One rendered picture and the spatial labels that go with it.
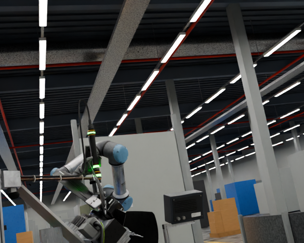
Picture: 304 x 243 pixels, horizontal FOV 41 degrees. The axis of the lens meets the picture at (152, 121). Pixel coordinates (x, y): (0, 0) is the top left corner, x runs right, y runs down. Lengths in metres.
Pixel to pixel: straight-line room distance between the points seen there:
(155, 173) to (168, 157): 0.24
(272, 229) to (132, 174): 1.49
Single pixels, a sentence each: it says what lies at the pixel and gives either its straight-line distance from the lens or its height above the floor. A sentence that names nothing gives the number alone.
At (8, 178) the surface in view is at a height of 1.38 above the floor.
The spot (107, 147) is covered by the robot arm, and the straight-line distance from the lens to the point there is 2.77.
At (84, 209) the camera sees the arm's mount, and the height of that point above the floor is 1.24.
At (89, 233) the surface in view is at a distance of 1.87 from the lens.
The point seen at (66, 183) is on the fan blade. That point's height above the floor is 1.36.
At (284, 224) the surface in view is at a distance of 3.72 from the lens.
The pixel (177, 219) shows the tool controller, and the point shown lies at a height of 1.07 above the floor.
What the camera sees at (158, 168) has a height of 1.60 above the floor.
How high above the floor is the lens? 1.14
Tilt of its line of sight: 13 degrees up
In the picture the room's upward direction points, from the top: 10 degrees counter-clockwise
